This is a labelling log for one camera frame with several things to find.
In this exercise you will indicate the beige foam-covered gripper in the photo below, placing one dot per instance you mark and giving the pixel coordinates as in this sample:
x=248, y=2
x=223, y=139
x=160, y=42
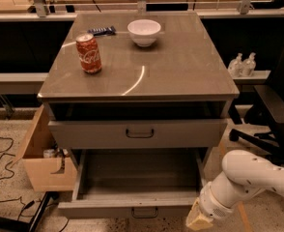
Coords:
x=210, y=204

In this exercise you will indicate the grey drawer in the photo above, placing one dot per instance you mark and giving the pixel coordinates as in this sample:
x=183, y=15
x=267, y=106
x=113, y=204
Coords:
x=135, y=183
x=138, y=134

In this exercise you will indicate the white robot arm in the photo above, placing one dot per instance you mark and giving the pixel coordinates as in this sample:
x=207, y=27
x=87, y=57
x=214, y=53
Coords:
x=243, y=176

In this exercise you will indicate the grey top drawer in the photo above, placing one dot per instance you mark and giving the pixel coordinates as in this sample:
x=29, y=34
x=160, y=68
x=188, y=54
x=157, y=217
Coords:
x=138, y=134

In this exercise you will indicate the grey drawer cabinet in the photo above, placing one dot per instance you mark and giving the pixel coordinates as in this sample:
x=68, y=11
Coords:
x=179, y=77

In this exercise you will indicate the black office chair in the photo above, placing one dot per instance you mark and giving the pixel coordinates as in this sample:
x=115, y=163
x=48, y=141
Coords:
x=267, y=110

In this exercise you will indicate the cardboard box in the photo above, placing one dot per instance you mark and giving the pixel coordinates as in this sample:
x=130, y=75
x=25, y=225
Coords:
x=45, y=174

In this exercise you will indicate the left clear pump bottle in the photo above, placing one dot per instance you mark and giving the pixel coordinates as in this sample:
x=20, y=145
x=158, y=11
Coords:
x=234, y=67

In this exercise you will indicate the small jar in box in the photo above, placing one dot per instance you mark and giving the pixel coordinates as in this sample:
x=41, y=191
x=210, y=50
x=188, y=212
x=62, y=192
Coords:
x=49, y=153

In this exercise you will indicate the red cola can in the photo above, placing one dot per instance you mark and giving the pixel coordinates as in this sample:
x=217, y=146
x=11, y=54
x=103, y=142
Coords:
x=88, y=53

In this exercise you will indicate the white ceramic bowl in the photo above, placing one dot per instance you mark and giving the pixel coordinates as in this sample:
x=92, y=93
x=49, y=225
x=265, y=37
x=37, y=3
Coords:
x=144, y=32

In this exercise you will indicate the dark blue snack bar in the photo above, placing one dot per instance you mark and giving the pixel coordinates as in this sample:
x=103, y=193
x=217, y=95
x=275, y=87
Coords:
x=103, y=31

